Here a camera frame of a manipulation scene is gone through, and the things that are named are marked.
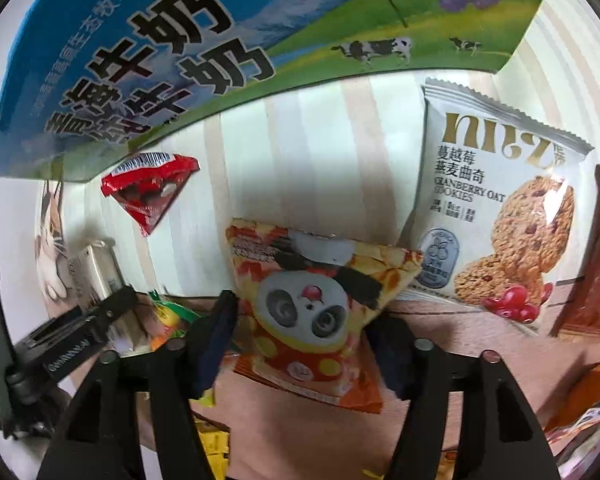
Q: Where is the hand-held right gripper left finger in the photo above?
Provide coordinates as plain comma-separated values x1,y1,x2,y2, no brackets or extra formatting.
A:
39,290,239,480

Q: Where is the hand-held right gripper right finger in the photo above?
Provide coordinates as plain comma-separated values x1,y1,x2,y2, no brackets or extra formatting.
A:
367,317,561,480

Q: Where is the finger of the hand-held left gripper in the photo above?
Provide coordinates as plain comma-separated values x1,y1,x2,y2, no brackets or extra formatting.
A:
81,285,141,335

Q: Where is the white small box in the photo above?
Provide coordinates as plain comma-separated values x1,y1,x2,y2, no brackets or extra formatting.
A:
67,241,153,356

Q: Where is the orange panda print snack packet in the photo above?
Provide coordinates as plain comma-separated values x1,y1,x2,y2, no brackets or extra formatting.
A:
225,217,425,415

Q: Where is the red triangular snack packet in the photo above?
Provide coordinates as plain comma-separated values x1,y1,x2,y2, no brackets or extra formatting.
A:
100,152,201,236

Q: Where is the blue green milk carton box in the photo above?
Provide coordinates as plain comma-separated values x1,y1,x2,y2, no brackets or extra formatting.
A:
0,0,556,184

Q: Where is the green yellow snack packet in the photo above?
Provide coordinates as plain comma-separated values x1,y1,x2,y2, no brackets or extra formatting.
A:
147,290,203,352

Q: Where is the white cookie packet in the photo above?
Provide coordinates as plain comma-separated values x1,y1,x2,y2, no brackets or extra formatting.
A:
399,77,596,338

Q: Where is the striped cat print mat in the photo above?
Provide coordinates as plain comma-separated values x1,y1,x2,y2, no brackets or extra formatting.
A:
32,0,600,480

